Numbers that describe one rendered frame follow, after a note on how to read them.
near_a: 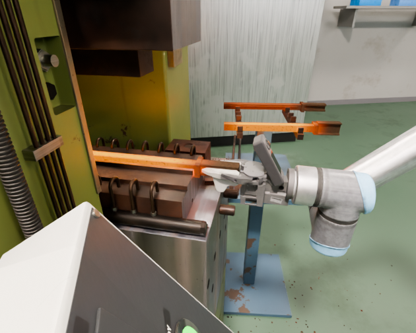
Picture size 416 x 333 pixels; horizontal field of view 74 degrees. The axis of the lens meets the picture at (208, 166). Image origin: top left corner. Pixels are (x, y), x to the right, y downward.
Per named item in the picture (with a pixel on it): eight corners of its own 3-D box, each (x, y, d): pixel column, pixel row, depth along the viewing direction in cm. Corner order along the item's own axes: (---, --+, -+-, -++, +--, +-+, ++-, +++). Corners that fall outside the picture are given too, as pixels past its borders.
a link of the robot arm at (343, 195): (370, 225, 60) (385, 187, 55) (310, 217, 62) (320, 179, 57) (358, 201, 68) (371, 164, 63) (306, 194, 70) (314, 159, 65)
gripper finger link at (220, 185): (199, 193, 66) (238, 197, 65) (199, 171, 63) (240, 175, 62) (201, 185, 69) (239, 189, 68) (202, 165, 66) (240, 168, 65)
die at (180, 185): (202, 179, 78) (202, 152, 74) (183, 226, 60) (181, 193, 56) (69, 165, 85) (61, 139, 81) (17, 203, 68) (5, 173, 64)
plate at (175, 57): (182, 63, 89) (180, 1, 81) (174, 67, 81) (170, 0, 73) (176, 62, 90) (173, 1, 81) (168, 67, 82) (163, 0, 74)
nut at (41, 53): (70, 98, 42) (58, 47, 38) (59, 103, 39) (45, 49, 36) (51, 97, 42) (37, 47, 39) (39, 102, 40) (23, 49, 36)
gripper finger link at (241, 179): (219, 182, 62) (259, 186, 61) (220, 176, 61) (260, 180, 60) (222, 172, 66) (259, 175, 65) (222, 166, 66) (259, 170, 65)
